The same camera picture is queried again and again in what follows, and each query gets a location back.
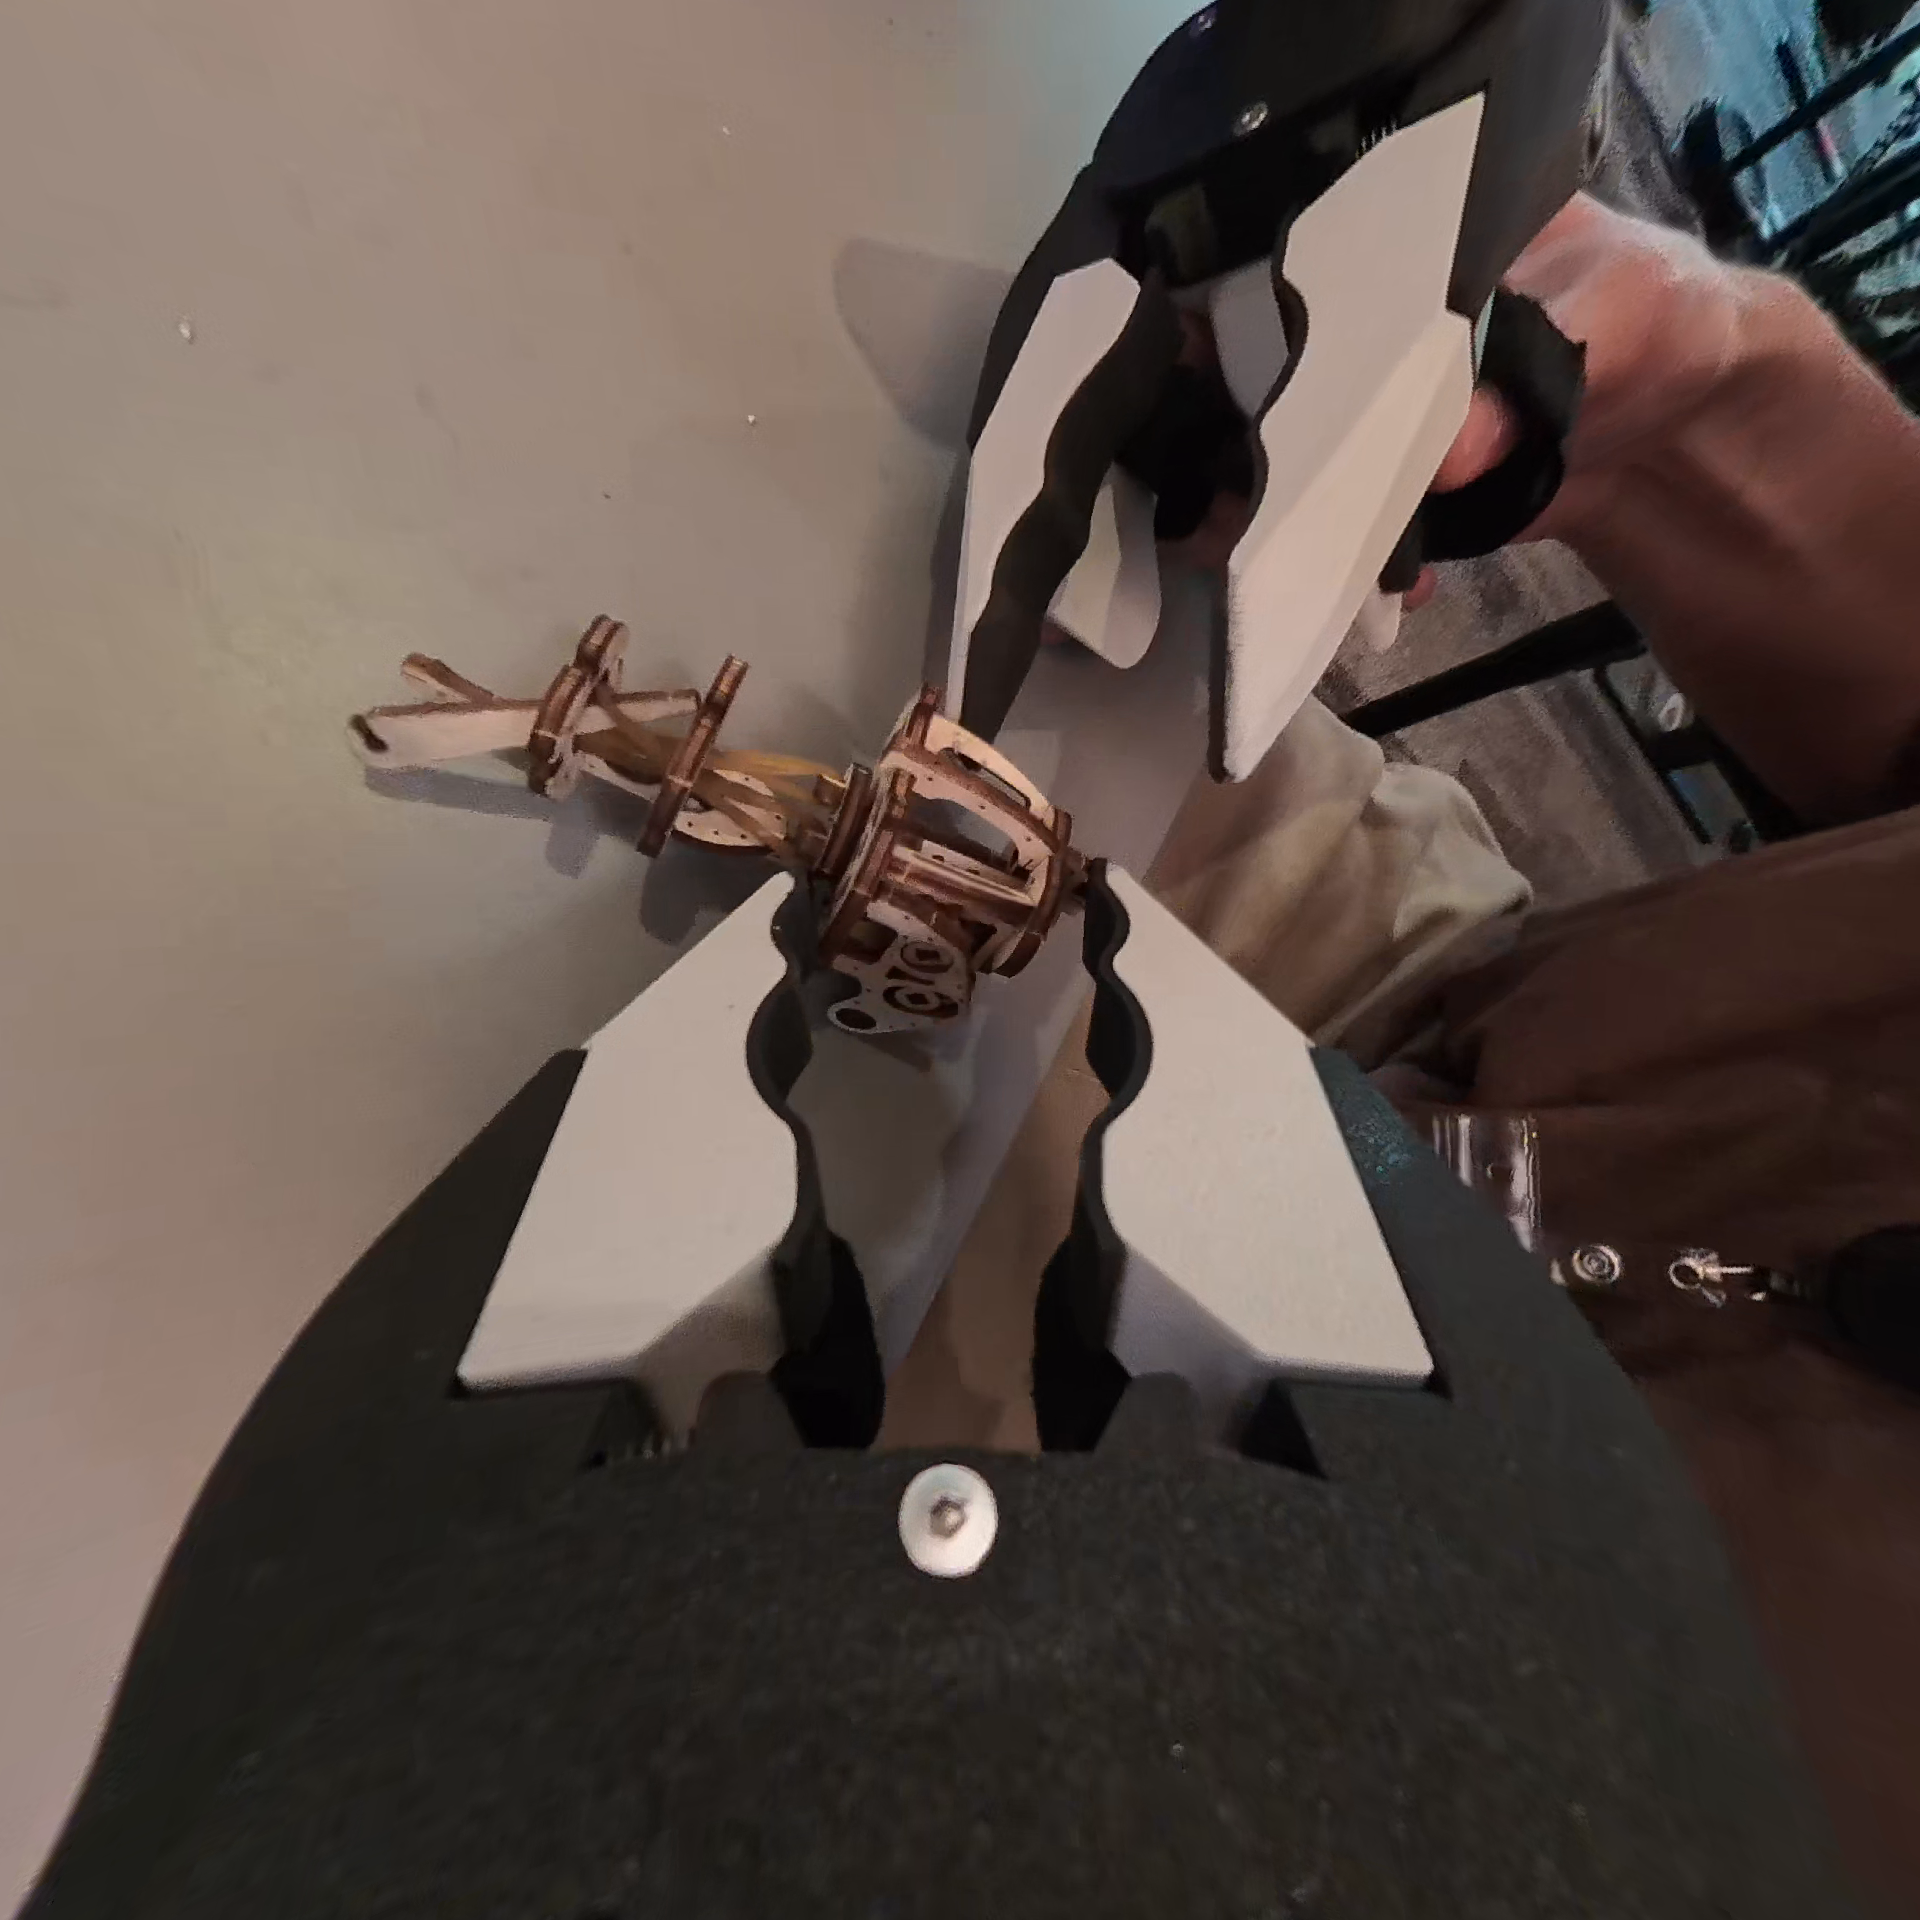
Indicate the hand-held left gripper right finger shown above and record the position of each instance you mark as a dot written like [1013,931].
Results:
[1274,1200]

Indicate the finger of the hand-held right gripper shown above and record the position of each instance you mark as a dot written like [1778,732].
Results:
[1034,404]
[1350,420]

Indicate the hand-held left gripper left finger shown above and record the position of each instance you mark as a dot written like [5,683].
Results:
[631,1200]

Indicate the wooden model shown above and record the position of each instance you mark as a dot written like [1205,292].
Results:
[931,871]

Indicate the person's right forearm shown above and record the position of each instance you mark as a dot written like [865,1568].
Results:
[1831,600]

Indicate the person's right hand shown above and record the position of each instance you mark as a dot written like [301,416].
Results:
[1665,390]

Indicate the person's beige trousers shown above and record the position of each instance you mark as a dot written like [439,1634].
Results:
[1350,884]

